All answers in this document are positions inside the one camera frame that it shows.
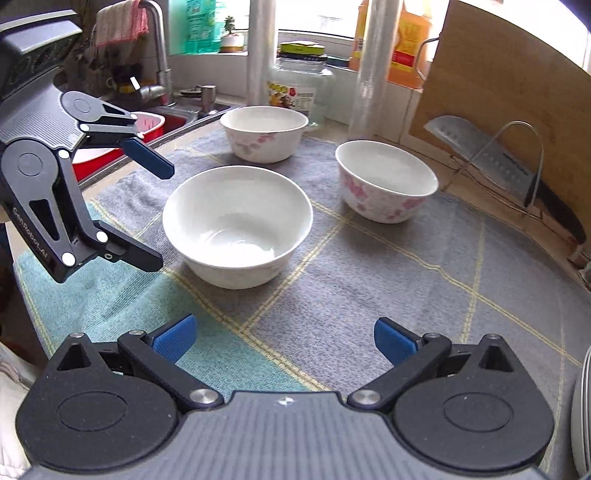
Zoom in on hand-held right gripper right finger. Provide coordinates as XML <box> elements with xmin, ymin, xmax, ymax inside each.
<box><xmin>346</xmin><ymin>318</ymin><xmax>515</xmax><ymax>412</ymax></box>

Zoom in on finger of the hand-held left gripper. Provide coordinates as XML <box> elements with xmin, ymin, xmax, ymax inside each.
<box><xmin>9</xmin><ymin>150</ymin><xmax>163</xmax><ymax>283</ymax></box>
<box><xmin>79</xmin><ymin>99</ymin><xmax>175</xmax><ymax>179</ymax></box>

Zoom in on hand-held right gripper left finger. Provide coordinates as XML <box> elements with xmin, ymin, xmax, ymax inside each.
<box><xmin>55</xmin><ymin>314</ymin><xmax>225</xmax><ymax>412</ymax></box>

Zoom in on plain white bowl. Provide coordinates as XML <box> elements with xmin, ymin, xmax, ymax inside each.
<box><xmin>163</xmin><ymin>166</ymin><xmax>314</xmax><ymax>290</ymax></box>

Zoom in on small floral bowl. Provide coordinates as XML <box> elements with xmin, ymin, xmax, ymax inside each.
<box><xmin>220</xmin><ymin>105</ymin><xmax>309</xmax><ymax>164</ymax></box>

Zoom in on large floral bowl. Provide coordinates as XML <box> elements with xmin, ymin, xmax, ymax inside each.
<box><xmin>335</xmin><ymin>140</ymin><xmax>439</xmax><ymax>224</ymax></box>

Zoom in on white plate with fruit print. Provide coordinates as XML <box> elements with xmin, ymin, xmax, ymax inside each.
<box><xmin>576</xmin><ymin>369</ymin><xmax>588</xmax><ymax>480</ymax></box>

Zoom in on red plastic basin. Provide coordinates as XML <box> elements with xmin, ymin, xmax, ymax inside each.
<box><xmin>71</xmin><ymin>111</ymin><xmax>166</xmax><ymax>183</ymax></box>

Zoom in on steel sink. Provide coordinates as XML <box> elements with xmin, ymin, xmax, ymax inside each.
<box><xmin>106</xmin><ymin>85</ymin><xmax>241</xmax><ymax>139</ymax></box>

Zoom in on grey checked towel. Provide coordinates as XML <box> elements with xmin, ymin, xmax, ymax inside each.
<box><xmin>14</xmin><ymin>124</ymin><xmax>591</xmax><ymax>480</ymax></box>

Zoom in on metal sink knob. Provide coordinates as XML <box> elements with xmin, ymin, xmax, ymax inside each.
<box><xmin>199</xmin><ymin>84</ymin><xmax>218</xmax><ymax>114</ymax></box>

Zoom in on metal faucet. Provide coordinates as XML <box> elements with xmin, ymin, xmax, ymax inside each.
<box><xmin>134</xmin><ymin>0</ymin><xmax>172</xmax><ymax>100</ymax></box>

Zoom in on pink dish cloth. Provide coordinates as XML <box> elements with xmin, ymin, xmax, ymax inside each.
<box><xmin>95</xmin><ymin>0</ymin><xmax>149</xmax><ymax>47</ymax></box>

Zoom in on green detergent bottle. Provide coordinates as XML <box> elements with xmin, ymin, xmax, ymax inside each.
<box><xmin>185</xmin><ymin>0</ymin><xmax>218</xmax><ymax>54</ymax></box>

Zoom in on small potted plant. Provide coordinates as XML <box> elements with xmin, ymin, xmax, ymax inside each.
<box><xmin>219</xmin><ymin>16</ymin><xmax>245</xmax><ymax>52</ymax></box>

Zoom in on plastic wrap roll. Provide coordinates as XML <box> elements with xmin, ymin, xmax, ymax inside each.
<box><xmin>348</xmin><ymin>0</ymin><xmax>404</xmax><ymax>134</ymax></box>
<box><xmin>245</xmin><ymin>0</ymin><xmax>278</xmax><ymax>104</ymax></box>

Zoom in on glass jar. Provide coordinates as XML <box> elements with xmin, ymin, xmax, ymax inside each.
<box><xmin>267</xmin><ymin>41</ymin><xmax>335</xmax><ymax>127</ymax></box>

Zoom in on white clothing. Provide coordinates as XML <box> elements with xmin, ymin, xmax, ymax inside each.
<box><xmin>0</xmin><ymin>342</ymin><xmax>47</xmax><ymax>480</ymax></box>

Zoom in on orange oil jug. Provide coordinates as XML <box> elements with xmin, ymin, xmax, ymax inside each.
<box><xmin>348</xmin><ymin>0</ymin><xmax>437</xmax><ymax>88</ymax></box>

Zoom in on bamboo cutting board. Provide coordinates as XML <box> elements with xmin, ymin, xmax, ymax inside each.
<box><xmin>409</xmin><ymin>0</ymin><xmax>591</xmax><ymax>241</ymax></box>

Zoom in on black-handled kitchen knife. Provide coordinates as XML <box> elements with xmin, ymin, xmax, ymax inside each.
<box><xmin>424</xmin><ymin>115</ymin><xmax>587</xmax><ymax>245</ymax></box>

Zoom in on metal wire rack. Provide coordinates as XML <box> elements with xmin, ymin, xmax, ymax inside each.
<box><xmin>445</xmin><ymin>121</ymin><xmax>546</xmax><ymax>215</ymax></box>

